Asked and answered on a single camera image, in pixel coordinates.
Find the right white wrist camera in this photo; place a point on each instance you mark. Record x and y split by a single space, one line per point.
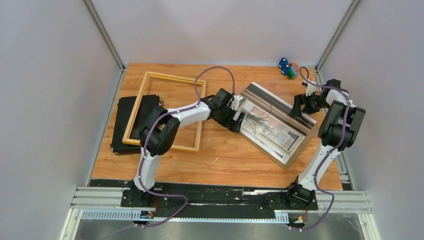
310 89

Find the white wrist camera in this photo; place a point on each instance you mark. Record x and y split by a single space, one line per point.
236 101
310 89

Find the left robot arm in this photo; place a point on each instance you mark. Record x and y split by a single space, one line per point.
144 180

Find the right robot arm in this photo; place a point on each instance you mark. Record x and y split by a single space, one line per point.
338 131

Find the orange round object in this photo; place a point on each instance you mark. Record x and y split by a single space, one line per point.
295 66

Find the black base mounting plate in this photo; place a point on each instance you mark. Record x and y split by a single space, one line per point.
204 201

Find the photo print board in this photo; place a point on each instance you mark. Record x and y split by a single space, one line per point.
268 126

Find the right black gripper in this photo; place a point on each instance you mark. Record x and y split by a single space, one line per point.
299 100

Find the wooden picture frame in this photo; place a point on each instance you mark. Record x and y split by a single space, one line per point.
150 122

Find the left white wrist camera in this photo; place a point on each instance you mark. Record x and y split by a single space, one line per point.
236 101

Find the blue green toy blocks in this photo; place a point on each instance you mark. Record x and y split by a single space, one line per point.
287 69

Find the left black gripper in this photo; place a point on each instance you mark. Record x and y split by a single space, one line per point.
236 124

